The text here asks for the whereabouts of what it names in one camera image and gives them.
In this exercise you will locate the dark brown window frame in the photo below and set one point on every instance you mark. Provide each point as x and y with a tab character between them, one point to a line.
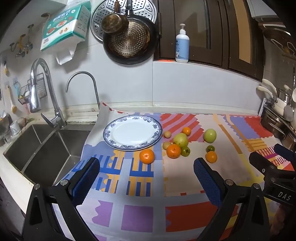
217	34

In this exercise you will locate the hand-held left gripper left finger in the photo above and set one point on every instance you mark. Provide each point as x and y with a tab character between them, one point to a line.
86	180

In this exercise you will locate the stainless steel sink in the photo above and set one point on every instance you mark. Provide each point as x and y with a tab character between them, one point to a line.
46	157

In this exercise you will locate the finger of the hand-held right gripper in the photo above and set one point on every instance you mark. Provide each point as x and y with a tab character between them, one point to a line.
285	153
261	161

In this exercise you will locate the small orange tangerine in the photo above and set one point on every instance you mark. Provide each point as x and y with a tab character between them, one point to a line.
186	131
211	157

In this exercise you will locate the small brass pot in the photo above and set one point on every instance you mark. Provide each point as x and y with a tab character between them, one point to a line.
115	23

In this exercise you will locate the bicycle shaped wall hook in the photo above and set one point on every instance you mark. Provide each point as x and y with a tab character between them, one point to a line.
22	42

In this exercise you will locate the round metal steamer rack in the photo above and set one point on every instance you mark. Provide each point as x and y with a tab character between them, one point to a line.
98	20

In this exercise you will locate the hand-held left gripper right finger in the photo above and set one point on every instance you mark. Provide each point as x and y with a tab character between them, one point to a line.
205	183

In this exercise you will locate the dish brush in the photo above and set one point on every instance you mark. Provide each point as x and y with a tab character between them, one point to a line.
13	106

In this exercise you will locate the large chrome kitchen faucet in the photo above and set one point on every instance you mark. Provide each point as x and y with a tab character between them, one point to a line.
34	97

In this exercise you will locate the wooden wall ornament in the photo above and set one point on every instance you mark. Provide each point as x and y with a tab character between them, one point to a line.
277	34

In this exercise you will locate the dish rack with utensils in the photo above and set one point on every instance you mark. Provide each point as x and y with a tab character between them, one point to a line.
272	120

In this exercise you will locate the black perforated frying pan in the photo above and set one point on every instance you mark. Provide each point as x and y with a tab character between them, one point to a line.
134	44

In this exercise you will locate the thin gooseneck faucet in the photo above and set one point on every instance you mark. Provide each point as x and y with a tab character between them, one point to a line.
94	85

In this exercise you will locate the small dark green fruit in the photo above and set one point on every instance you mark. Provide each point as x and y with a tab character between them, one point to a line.
210	148

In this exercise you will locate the white cup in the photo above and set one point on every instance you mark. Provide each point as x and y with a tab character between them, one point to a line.
15	127

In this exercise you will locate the green apple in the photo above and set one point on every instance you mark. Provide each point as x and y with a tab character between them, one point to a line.
180	139
210	135

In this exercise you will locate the white blue pump bottle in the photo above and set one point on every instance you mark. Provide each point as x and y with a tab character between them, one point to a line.
182	47

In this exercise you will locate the colourful patterned mat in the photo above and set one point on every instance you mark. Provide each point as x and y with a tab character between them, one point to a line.
180	183

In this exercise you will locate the blue patterned white plate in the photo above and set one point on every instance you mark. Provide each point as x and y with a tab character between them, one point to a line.
132	133

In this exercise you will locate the green white tissue pack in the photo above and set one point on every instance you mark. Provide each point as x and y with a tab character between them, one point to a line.
64	25

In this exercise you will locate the small yellow fruit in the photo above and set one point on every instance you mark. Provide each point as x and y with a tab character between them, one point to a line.
167	134
166	145

